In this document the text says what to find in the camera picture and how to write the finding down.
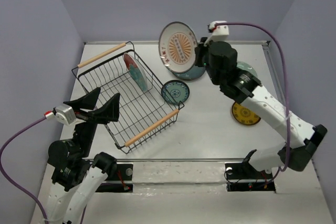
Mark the light green flower plate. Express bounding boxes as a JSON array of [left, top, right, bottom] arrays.
[[237, 61, 258, 77]]

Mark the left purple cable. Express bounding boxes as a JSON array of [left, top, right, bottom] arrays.
[[0, 111, 55, 222]]

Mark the black wire dish rack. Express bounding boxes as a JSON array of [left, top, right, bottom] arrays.
[[72, 41, 184, 154]]

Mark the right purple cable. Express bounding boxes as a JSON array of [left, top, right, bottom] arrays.
[[215, 22, 291, 174]]

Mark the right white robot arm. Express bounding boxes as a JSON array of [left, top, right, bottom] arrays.
[[195, 41, 328, 178]]

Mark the white orange sunburst plate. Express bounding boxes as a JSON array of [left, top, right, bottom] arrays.
[[159, 22, 197, 73]]

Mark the small yellow patterned dish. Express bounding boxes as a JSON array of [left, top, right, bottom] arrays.
[[231, 102, 261, 126]]

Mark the purple cable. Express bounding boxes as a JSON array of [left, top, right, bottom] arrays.
[[0, 111, 55, 222], [215, 22, 291, 174]]

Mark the dark teal speckled plate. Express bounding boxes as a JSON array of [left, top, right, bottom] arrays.
[[173, 66, 206, 81]]

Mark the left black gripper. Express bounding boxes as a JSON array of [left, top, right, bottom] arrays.
[[65, 86, 122, 156]]

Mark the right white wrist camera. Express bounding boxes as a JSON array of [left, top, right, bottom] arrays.
[[204, 21, 229, 46]]

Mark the small blue patterned dish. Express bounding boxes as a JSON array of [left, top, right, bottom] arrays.
[[161, 80, 190, 105]]

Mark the red and teal floral plate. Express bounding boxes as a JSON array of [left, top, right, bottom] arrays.
[[123, 53, 148, 92]]

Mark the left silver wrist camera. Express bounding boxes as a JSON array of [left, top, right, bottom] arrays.
[[53, 104, 76, 126]]

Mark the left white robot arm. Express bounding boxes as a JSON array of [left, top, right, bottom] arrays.
[[45, 88, 120, 223]]

